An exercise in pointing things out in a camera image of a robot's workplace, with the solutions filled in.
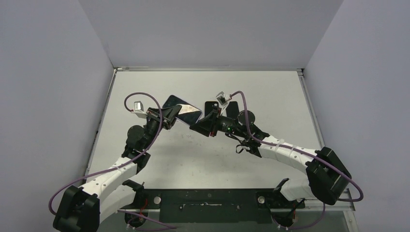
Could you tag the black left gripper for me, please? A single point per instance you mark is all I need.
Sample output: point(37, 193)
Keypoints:
point(168, 115)

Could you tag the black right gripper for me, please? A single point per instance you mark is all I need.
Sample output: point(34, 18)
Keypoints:
point(209, 122)

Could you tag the black phone case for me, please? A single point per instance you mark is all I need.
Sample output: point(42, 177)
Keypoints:
point(211, 110)

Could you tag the black phone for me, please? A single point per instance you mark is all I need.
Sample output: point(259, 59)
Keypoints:
point(232, 110)

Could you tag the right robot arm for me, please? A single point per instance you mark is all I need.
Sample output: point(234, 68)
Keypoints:
point(326, 175)

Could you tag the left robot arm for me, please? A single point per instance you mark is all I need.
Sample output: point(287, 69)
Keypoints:
point(84, 208)

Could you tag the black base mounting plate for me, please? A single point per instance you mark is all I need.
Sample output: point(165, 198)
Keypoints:
point(216, 205)

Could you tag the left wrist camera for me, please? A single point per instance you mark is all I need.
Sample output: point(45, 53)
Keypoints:
point(138, 107)

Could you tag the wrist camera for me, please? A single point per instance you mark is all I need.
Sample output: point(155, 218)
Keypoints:
point(223, 99)
point(138, 107)

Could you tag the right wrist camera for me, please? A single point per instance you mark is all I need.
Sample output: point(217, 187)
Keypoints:
point(223, 99)

